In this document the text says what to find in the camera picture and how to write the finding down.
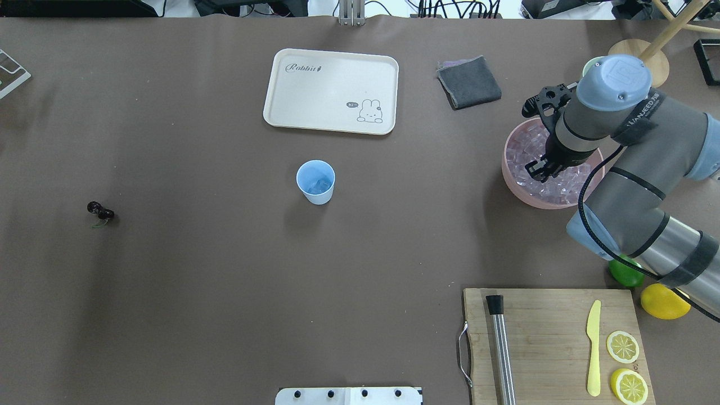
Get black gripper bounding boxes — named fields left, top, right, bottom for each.
left=525, top=135, right=591, bottom=183

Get clear ice cubes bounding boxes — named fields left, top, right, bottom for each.
left=506, top=124, right=593, bottom=204

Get dark red cherries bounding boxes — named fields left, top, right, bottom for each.
left=87, top=201, right=115, bottom=228

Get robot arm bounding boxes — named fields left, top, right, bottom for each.
left=522, top=54, right=719, bottom=321

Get wooden cup stand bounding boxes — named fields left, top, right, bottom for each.
left=609, top=1, right=718, bottom=88

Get light blue cup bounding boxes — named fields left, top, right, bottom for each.
left=296, top=160, right=335, bottom=205

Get pink bowl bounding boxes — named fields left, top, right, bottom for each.
left=502, top=117, right=606, bottom=210

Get grey folded cloth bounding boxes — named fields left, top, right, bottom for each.
left=436, top=55, right=502, bottom=110

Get mint green bowl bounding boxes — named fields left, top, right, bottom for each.
left=581, top=57, right=601, bottom=77

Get green lime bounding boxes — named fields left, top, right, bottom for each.
left=609, top=259, right=645, bottom=288

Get steel muddler black tip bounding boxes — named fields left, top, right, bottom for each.
left=485, top=294, right=517, bottom=404

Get yellow plastic knife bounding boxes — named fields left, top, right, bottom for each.
left=586, top=300, right=601, bottom=397

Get lower yellow lemon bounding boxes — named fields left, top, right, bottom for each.
left=640, top=283, right=691, bottom=320

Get bamboo cutting board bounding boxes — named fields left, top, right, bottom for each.
left=463, top=288, right=642, bottom=404

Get upper lemon slice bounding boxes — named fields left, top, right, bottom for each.
left=605, top=330, right=640, bottom=364

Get lemon slice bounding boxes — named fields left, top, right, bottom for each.
left=605, top=330, right=640, bottom=364
left=610, top=368, right=650, bottom=404

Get cream rabbit tray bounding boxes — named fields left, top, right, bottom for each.
left=263, top=48, right=399, bottom=136

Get lower lemon slice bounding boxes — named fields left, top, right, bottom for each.
left=610, top=368, right=650, bottom=404

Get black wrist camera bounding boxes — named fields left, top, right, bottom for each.
left=520, top=82, right=578, bottom=118

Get black frame tray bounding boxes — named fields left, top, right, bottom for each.
left=693, top=38, right=719, bottom=86

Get aluminium frame post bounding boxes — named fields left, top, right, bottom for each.
left=337, top=0, right=366, bottom=26

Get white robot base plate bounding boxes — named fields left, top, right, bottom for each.
left=274, top=386, right=424, bottom=404

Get white wire cup rack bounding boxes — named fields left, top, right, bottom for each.
left=0, top=49, right=32, bottom=99

